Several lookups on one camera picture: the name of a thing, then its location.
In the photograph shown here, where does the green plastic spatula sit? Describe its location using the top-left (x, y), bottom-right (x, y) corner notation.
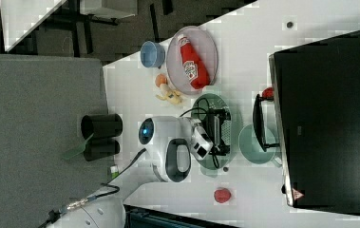
top-left (61, 134), bottom-right (93, 160)

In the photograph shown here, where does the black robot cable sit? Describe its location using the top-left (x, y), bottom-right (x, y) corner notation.
top-left (38, 96), bottom-right (221, 228)

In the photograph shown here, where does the red toy tomato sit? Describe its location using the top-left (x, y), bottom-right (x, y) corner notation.
top-left (262, 87), bottom-right (274, 99)

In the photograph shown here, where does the grey round plate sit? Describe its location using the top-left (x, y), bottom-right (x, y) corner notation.
top-left (166, 26), bottom-right (218, 95)

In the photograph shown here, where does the blue cup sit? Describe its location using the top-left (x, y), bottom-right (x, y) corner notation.
top-left (140, 41), bottom-right (165, 68)

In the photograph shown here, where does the yellow peeled banana toy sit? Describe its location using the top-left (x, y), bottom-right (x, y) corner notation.
top-left (157, 84), bottom-right (181, 105)

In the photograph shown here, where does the green plastic strainer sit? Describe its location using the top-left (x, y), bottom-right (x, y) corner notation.
top-left (191, 93), bottom-right (242, 178)

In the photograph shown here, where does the black cylinder holder lower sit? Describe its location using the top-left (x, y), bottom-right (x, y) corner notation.
top-left (84, 138), bottom-right (121, 162)

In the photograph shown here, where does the orange toy fruit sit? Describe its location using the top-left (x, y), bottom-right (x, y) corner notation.
top-left (155, 74), bottom-right (168, 87)

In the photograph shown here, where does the black toaster oven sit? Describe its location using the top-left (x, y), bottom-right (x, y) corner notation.
top-left (253, 30), bottom-right (360, 216)

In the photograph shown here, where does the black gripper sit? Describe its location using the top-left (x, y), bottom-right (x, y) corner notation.
top-left (203, 108), bottom-right (231, 156)

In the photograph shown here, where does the red ketchup bottle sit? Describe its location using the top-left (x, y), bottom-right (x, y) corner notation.
top-left (177, 34), bottom-right (210, 89)

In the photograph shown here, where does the green white bottle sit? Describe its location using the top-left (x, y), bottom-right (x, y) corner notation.
top-left (110, 165), bottom-right (120, 180)

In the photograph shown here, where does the red toy strawberry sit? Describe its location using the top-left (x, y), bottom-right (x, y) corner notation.
top-left (214, 188), bottom-right (232, 203)

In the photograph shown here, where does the green mug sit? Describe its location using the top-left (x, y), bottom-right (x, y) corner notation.
top-left (238, 124), bottom-right (282, 167)

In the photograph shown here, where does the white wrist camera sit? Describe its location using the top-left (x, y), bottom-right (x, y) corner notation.
top-left (191, 119), bottom-right (214, 161)

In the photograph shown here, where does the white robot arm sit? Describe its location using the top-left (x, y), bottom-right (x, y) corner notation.
top-left (39, 108), bottom-right (231, 228)

